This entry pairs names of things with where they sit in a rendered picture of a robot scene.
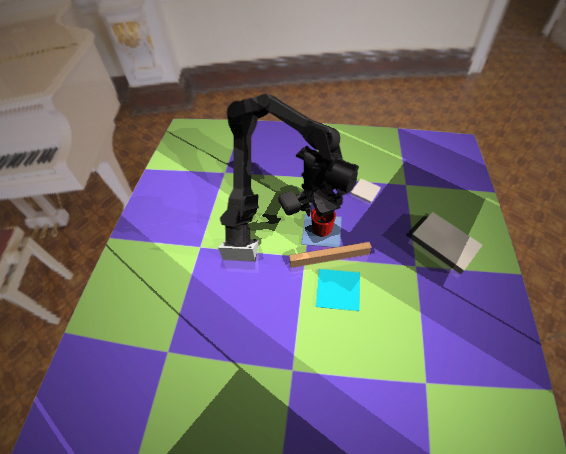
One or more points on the brown wooden block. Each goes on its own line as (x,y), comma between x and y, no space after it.
(332,254)

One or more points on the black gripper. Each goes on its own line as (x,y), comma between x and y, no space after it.
(292,203)

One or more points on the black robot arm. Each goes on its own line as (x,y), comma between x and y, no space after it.
(326,164)

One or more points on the red cup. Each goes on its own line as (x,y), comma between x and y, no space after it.
(322,229)

